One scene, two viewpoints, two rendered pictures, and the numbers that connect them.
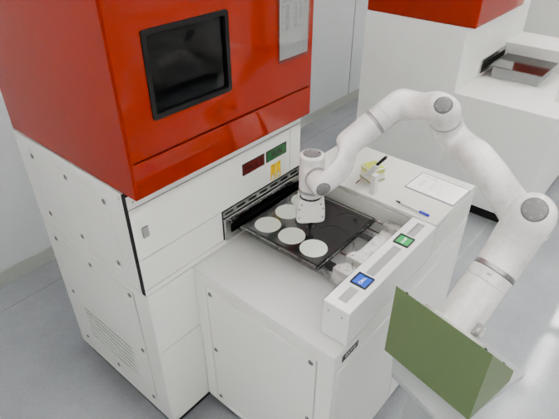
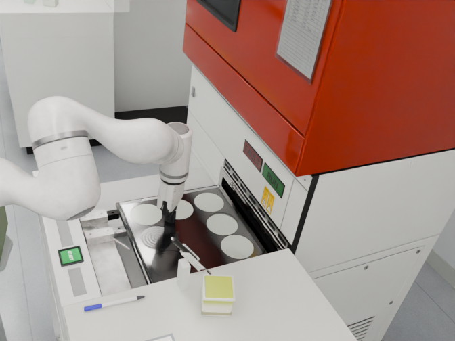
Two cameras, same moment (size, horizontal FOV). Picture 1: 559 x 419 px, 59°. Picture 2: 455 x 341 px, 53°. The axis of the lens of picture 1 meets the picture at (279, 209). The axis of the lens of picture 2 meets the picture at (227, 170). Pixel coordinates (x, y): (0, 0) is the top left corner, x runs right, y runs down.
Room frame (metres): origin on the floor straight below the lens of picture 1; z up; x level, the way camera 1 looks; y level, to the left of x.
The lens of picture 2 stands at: (1.92, -1.06, 1.87)
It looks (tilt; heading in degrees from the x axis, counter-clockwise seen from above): 35 degrees down; 109
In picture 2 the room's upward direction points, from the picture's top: 9 degrees clockwise
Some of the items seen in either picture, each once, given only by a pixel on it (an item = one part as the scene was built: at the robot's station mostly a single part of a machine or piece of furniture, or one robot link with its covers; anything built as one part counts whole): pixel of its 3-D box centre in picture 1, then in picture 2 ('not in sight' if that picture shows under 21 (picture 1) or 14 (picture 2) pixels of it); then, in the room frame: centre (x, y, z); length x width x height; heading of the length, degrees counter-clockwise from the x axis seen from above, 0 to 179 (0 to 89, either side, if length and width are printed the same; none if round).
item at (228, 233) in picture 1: (264, 204); (248, 215); (1.63, 0.06, 0.89); 0.44 x 0.02 x 0.10; 139
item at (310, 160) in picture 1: (312, 170); (174, 148); (1.43, -0.11, 1.17); 0.09 x 0.08 x 0.13; 16
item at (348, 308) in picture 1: (382, 275); (63, 242); (1.22, -0.34, 0.89); 0.55 x 0.09 x 0.14; 139
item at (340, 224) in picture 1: (308, 223); (190, 230); (1.51, -0.11, 0.90); 0.34 x 0.34 x 0.01; 49
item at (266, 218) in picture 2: (263, 190); (252, 199); (1.64, 0.06, 0.96); 0.44 x 0.01 x 0.02; 139
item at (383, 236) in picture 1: (369, 256); (105, 261); (1.35, -0.32, 0.87); 0.36 x 0.08 x 0.03; 139
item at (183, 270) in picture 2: (371, 176); (190, 266); (1.62, -0.35, 1.03); 0.06 x 0.04 x 0.13; 49
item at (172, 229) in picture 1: (228, 195); (234, 153); (1.51, 0.19, 1.02); 0.82 x 0.03 x 0.40; 139
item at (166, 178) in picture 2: (309, 190); (174, 171); (1.43, -0.11, 1.09); 0.09 x 0.08 x 0.03; 95
